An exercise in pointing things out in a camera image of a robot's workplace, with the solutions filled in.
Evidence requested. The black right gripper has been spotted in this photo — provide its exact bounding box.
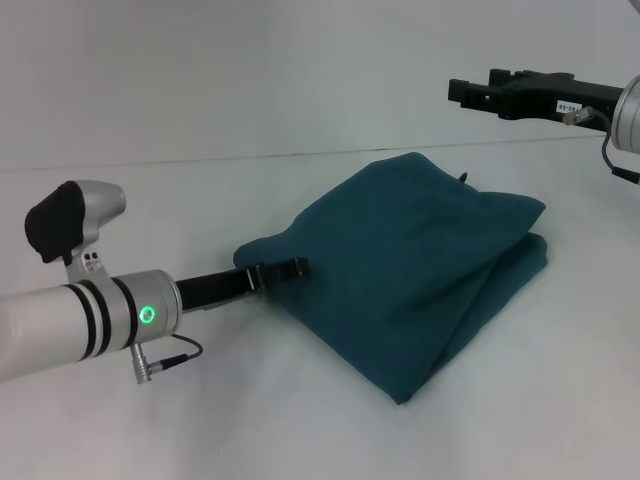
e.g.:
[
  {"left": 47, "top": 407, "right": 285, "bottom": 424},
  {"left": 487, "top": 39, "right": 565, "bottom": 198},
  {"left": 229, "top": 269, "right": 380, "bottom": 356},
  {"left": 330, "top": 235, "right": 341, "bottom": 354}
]
[{"left": 447, "top": 68, "right": 626, "bottom": 134}]

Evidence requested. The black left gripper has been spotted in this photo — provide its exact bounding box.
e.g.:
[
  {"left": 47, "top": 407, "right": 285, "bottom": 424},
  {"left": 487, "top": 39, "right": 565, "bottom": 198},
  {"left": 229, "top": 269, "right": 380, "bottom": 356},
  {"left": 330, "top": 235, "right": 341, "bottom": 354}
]
[{"left": 174, "top": 256, "right": 312, "bottom": 312}]

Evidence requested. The black cable with silver connectors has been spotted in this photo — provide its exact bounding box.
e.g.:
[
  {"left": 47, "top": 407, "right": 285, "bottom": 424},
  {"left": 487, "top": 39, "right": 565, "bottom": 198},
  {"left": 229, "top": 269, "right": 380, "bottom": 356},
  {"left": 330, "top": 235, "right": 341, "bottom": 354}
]
[{"left": 562, "top": 105, "right": 640, "bottom": 187}]

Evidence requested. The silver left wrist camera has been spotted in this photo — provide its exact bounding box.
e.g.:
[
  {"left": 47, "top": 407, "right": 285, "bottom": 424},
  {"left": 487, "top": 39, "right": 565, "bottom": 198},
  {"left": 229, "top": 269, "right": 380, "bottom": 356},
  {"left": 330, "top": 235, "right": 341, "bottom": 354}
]
[{"left": 23, "top": 179, "right": 128, "bottom": 282}]

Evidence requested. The reddish brown cable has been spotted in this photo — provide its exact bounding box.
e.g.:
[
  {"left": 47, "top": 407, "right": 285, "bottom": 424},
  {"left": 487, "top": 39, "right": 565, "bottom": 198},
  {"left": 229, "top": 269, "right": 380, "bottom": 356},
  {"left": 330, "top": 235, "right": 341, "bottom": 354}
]
[{"left": 129, "top": 333, "right": 204, "bottom": 385}]

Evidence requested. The teal blue t-shirt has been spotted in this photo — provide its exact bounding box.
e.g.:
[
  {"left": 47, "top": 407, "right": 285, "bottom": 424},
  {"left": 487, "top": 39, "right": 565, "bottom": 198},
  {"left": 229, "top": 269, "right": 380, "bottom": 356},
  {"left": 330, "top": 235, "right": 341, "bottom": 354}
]
[{"left": 232, "top": 151, "right": 551, "bottom": 407}]

